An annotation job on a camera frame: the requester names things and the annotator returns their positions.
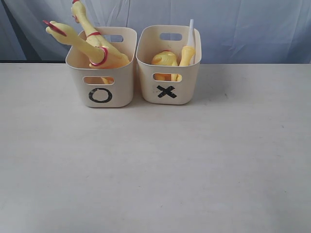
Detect rubber chicken bins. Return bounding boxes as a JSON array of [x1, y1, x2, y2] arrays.
[[43, 20, 107, 67]]

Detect whole rubber chicken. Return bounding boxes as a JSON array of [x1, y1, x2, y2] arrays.
[[71, 0, 130, 69]]

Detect cream bin marked X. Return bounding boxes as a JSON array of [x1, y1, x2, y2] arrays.
[[136, 25, 202, 105]]

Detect cream bin marked O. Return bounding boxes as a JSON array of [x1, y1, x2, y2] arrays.
[[66, 27, 137, 108]]

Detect white backdrop cloth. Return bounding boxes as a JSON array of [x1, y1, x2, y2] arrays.
[[0, 0, 311, 64]]

